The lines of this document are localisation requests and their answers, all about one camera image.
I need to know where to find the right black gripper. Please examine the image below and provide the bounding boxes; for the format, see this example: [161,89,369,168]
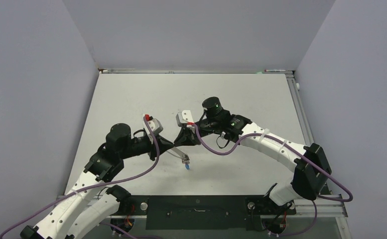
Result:
[174,118,219,146]

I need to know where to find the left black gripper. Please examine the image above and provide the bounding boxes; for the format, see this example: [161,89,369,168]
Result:
[120,133,174,160]

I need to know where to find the metal crescent keyring plate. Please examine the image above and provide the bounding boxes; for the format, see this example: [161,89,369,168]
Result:
[166,147,190,165]

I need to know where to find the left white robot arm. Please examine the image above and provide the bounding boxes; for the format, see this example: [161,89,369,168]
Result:
[20,116,174,239]

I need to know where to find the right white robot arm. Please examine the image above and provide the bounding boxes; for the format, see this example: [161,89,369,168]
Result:
[173,97,332,213]

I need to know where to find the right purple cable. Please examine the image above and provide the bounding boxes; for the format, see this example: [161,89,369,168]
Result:
[187,122,354,238]

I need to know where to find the purple cable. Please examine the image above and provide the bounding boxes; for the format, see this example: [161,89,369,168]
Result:
[187,122,354,238]
[0,116,164,239]

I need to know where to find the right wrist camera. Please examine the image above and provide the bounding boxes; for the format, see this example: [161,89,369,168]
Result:
[176,110,194,127]

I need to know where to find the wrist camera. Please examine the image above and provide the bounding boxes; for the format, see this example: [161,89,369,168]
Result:
[176,110,194,127]
[143,114,163,136]

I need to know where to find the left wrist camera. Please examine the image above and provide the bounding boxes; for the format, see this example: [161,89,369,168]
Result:
[143,114,163,136]

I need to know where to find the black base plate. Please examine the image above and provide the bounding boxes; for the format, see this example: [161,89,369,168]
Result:
[111,195,296,231]

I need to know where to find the rear aluminium rail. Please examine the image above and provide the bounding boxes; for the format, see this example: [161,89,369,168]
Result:
[98,69,294,75]

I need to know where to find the aluminium rail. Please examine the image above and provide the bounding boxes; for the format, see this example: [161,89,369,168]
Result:
[49,194,348,219]
[98,69,294,75]
[286,73,314,145]

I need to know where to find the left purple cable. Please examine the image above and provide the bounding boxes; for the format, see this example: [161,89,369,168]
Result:
[0,116,164,239]

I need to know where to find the right aluminium rail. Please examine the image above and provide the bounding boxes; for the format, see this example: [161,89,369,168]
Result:
[286,73,314,145]

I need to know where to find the front aluminium rail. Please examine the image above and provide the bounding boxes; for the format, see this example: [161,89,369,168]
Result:
[49,194,348,219]

